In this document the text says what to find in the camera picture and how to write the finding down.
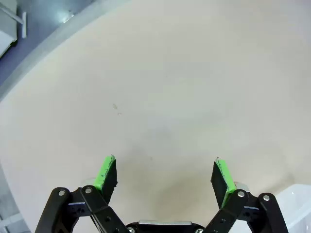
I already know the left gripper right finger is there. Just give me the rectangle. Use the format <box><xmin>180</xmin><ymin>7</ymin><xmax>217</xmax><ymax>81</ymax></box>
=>
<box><xmin>205</xmin><ymin>156</ymin><xmax>290</xmax><ymax>233</ymax></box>

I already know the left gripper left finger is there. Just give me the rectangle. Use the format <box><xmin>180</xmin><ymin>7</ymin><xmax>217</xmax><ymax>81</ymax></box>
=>
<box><xmin>35</xmin><ymin>154</ymin><xmax>127</xmax><ymax>233</ymax></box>

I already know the large clear plastic tub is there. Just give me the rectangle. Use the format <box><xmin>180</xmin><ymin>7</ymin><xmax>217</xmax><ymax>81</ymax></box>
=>
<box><xmin>276</xmin><ymin>183</ymin><xmax>311</xmax><ymax>233</ymax></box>

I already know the white furniture frame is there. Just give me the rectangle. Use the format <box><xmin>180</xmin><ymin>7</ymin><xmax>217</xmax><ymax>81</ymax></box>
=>
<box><xmin>0</xmin><ymin>0</ymin><xmax>28</xmax><ymax>58</ymax></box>

